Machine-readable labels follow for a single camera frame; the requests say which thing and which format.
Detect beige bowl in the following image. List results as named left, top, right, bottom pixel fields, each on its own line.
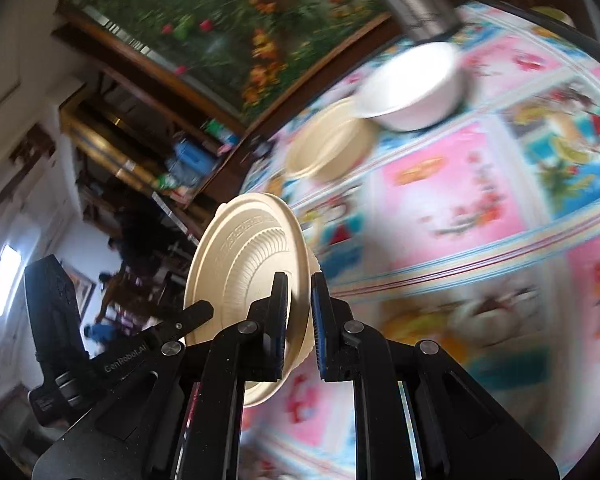
left=184, top=193, right=320, bottom=408
left=284, top=98, right=379, bottom=183

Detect white bowl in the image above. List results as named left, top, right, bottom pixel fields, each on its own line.
left=352, top=42, right=467, bottom=132

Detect colourful fruit tablecloth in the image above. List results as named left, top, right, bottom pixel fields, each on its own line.
left=242, top=1, right=600, bottom=474

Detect green white packet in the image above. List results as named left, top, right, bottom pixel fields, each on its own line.
left=204, top=119, right=240, bottom=146

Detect flower garden mural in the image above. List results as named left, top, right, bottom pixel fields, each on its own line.
left=60, top=0, right=410, bottom=122

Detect framed wall painting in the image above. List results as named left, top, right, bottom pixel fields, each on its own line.
left=60, top=261, right=96, bottom=320

